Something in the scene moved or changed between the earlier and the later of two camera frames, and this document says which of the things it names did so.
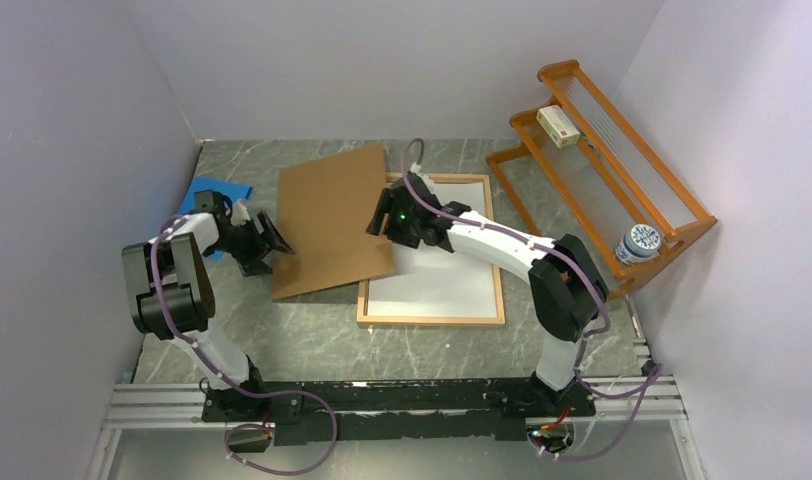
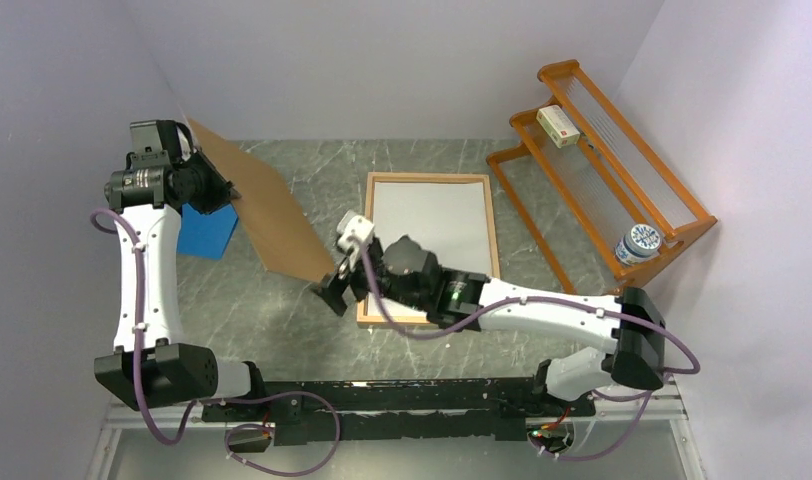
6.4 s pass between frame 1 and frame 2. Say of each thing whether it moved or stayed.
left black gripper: moved
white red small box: stayed
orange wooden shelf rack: stayed
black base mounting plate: stayed
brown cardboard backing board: moved
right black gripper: moved
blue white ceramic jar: stayed
